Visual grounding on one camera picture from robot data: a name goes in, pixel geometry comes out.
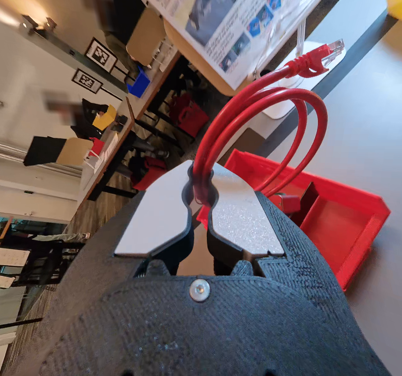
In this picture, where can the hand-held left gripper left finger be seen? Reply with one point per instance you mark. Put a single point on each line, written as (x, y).
(157, 212)

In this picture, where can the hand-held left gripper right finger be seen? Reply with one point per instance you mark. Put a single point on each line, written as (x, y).
(245, 222)

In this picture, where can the red ethernet splitter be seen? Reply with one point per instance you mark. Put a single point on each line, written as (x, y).
(289, 203)

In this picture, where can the red plastic bin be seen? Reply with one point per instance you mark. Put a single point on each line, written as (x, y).
(339, 225)

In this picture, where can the red tote bag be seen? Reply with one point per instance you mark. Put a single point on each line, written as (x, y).
(147, 174)
(188, 115)

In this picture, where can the black bin divider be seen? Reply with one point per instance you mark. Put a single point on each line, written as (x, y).
(309, 203)

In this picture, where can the wooden background table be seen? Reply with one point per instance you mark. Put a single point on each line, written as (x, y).
(110, 149)

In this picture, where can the small red bin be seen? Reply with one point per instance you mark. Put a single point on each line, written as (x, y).
(96, 146)

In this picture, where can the small yellow bin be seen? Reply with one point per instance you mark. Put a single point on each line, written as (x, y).
(105, 118)

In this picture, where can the black cardboard sign stand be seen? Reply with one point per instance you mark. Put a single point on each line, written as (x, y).
(59, 151)
(141, 33)

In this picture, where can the blue plastic bin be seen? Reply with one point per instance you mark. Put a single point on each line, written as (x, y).
(139, 83)

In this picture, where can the black white marker poster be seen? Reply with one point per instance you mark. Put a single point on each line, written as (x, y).
(87, 81)
(101, 55)

